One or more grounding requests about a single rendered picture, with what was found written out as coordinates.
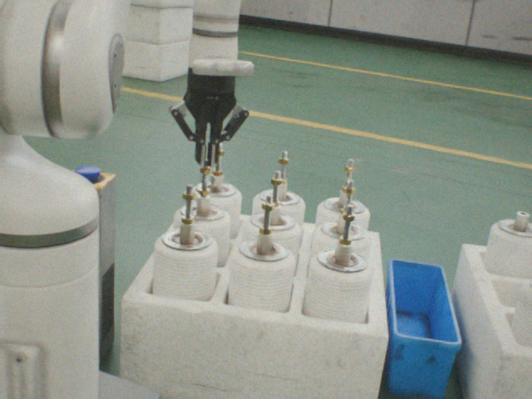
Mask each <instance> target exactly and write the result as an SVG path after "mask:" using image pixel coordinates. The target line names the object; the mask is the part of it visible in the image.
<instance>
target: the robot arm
mask: <svg viewBox="0 0 532 399"><path fill-rule="evenodd" d="M241 2H242V0H194V6H193V21H192V35H191V41H190V54H189V55H188V71H187V89H186V93H185V95H184V97H183V101H182V102H181V103H180V104H178V105H177V106H171V107H170V108H169V112H170V113H171V115H172V116H173V117H174V119H175V121H176V122H177V124H178V125H179V127H180V129H181V130H182V132H183V134H184V135H185V137H186V138H187V140H188V141H193V142H196V147H195V160H196V161H197V163H198V164H199V166H200V167H205V158H206V144H205V142H206V131H207V123H209V126H210V130H209V142H208V154H207V160H209V167H214V163H218V161H219V145H220V143H221V142H224V141H230V140H231V139H232V137H233V136H234V134H235V132H236V131H237V130H238V129H239V128H240V127H241V125H242V124H243V123H244V122H245V120H246V119H247V118H248V116H249V112H248V110H246V109H245V108H244V107H242V106H240V105H239V104H238V103H236V102H237V101H236V98H235V96H234V86H235V76H252V75H253V70H254V65H253V64H252V63H251V62H249V61H243V60H238V29H239V11H240V7H241ZM129 8H130V0H73V1H64V0H0V399H98V397H99V252H98V237H100V224H98V221H100V203H98V195H97V192H96V189H95V187H94V185H93V184H92V183H91V182H90V181H89V180H87V179H86V178H84V177H82V176H81V175H79V174H77V173H76V172H75V171H72V170H69V169H66V168H64V167H62V166H60V165H57V164H55V163H53V162H51V161H50V160H48V159H46V158H45V157H43V156H42V155H40V154H38V153H37V152H36V151H34V150H33V149H32V148H31V147H30V146H29V145H28V144H27V142H26V141H25V140H24V139H23V138H22V135H28V136H40V137H51V138H64V139H87V138H93V137H97V136H99V135H101V134H103V133H104V132H105V131H106V129H107V128H108V125H109V124H110V123H111V120H112V118H113V116H114V114H115V110H116V108H117V104H118V96H119V97H121V82H122V74H123V69H124V68H125V62H124V60H125V51H126V34H127V26H128V17H129ZM186 107H187V110H188V111H189V113H190V114H191V115H192V117H194V118H195V127H196V129H195V133H193V131H191V129H190V128H189V126H188V125H187V123H186V122H185V120H184V118H185V116H186V114H185V109H186ZM231 111H233V112H232V118H231V119H230V120H229V122H228V123H227V125H226V126H225V127H224V129H223V122H224V120H225V119H226V117H227V116H228V115H229V113H230V112H231Z"/></svg>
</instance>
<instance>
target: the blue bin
mask: <svg viewBox="0 0 532 399"><path fill-rule="evenodd" d="M385 306H386V316H387V334H388V340H387V349H386V354H385V368H386V388H387V394H388V395H390V396H392V397H401V398H407V399H443V397H445V394H446V389H447V385H448V382H449V379H450V376H451V370H452V368H453V363H454V361H455V357H456V352H458V351H459V350H460V349H461V336H460V332H459V328H458V325H457V321H456V315H455V311H454V308H453V304H452V301H451V295H450V291H449V287H448V283H447V280H446V274H445V270H444V269H443V268H442V267H441V266H440V265H438V264H428V263H422V262H416V261H410V260H403V259H390V260H389V262H388V281H387V286H386V291H385Z"/></svg>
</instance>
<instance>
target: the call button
mask: <svg viewBox="0 0 532 399"><path fill-rule="evenodd" d="M75 172H76V173H77V174H79V175H81V176H82V177H84V178H86V179H87V180H89V181H93V180H97V179H99V176H101V169H100V168H99V167H96V166H93V165H81V166H78V167H76V168H75Z"/></svg>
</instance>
